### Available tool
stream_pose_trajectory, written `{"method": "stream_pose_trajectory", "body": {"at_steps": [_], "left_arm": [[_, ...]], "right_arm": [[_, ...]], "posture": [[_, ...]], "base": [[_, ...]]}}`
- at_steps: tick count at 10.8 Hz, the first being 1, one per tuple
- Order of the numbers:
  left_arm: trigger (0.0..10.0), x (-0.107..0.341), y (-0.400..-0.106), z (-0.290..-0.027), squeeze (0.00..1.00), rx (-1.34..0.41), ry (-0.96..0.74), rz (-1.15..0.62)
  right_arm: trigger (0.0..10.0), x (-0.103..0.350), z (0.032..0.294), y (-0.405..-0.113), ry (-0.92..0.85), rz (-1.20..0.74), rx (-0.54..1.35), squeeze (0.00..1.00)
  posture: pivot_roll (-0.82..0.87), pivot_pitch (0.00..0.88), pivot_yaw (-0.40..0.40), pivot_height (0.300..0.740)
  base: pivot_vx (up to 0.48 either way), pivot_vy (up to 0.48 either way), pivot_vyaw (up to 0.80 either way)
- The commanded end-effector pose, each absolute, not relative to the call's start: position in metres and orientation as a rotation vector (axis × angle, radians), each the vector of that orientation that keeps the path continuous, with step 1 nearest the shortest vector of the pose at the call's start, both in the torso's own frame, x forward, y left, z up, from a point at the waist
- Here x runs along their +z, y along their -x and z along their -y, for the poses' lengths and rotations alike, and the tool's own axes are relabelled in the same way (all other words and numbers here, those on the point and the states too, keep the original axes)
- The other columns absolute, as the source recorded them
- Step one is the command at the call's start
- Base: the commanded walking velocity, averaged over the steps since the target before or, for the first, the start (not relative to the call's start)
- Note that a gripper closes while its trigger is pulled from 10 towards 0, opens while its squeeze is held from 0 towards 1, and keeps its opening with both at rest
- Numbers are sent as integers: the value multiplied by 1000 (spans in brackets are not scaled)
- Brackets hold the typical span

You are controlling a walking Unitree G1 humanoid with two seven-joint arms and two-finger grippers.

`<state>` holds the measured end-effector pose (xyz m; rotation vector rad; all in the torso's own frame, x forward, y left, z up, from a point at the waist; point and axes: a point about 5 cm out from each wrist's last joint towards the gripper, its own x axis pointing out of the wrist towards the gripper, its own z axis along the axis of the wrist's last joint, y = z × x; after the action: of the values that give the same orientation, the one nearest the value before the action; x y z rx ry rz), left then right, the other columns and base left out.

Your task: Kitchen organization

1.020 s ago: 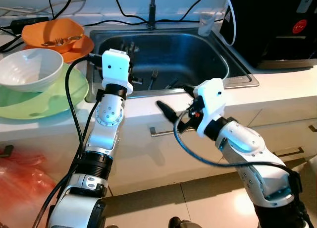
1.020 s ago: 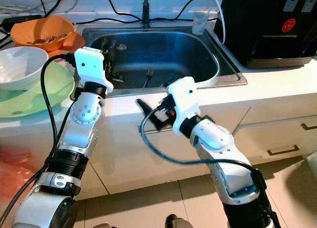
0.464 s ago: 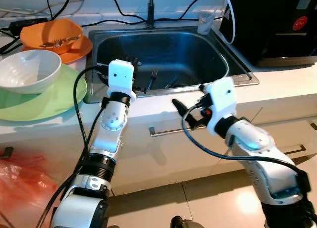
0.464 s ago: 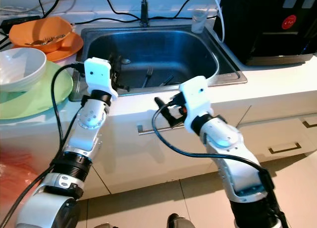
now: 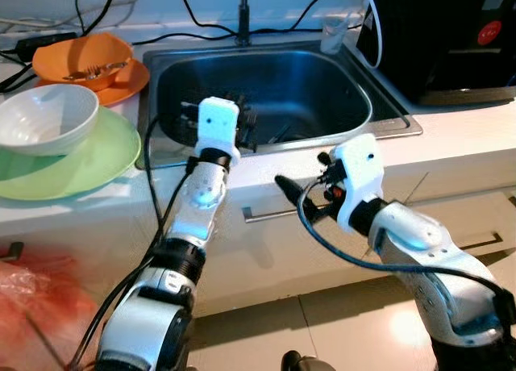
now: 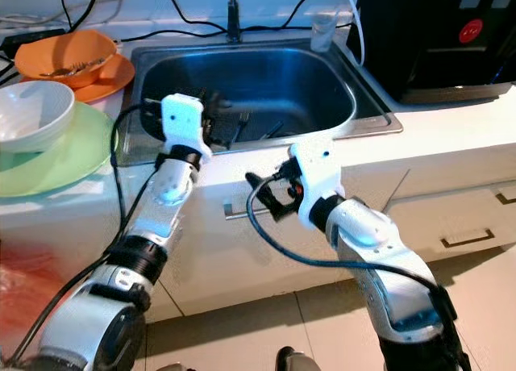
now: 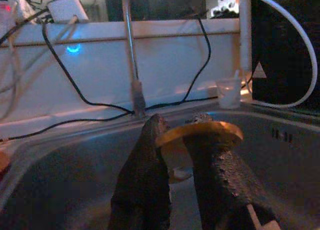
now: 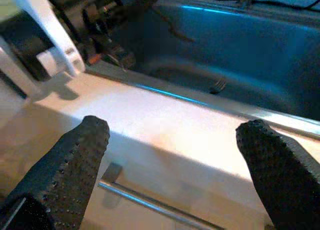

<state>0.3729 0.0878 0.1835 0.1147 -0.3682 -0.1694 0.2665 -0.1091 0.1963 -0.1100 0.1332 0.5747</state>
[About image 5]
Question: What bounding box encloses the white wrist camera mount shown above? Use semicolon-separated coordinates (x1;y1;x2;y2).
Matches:
332;134;386;235
196;97;241;160

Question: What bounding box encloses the cabinet handle holding bag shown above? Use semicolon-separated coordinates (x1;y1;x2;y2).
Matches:
0;242;23;259

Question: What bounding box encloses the white cabinet door with bag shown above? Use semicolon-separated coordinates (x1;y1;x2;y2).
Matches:
0;214;202;319

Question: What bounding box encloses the metal fork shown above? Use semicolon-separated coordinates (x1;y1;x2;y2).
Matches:
64;60;130;81

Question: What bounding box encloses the stainless steel sink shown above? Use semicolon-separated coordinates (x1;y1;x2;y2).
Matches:
135;39;422;170

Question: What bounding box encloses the black drawer handle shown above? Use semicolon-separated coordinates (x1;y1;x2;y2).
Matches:
460;232;505;255

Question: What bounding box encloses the bare metal cabinet handle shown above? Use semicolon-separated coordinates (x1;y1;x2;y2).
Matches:
242;206;303;224

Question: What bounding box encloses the red plastic bag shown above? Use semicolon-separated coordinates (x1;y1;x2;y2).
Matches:
0;258;106;371

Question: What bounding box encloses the white ceramic bowl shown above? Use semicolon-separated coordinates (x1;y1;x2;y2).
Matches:
0;84;100;156

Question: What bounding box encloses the clear drinking glass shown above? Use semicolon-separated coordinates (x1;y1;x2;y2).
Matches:
320;16;350;56

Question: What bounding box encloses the white drawer front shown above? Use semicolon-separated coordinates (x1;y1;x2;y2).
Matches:
403;185;516;267

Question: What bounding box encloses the orange bowl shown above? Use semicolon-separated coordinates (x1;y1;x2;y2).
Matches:
32;32;134;92

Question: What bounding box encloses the small black power brick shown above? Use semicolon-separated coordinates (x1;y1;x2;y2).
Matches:
18;32;77;51

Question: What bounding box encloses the orange plate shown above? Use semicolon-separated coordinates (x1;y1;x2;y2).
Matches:
89;58;152;107

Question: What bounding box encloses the white water hose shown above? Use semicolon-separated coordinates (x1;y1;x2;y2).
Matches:
359;0;381;69

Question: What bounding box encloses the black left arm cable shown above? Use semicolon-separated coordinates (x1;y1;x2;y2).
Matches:
69;113;198;371

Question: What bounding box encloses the green plate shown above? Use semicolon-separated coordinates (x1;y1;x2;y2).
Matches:
0;109;142;201

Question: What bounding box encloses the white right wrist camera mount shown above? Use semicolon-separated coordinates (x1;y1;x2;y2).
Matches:
332;134;386;235

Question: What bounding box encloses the dark metal faucet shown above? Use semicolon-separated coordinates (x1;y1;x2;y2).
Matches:
235;0;252;48

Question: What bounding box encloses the black countertop appliance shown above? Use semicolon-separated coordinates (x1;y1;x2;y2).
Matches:
357;0;516;107

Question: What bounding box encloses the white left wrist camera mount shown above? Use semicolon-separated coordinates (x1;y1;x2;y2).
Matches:
196;97;241;160

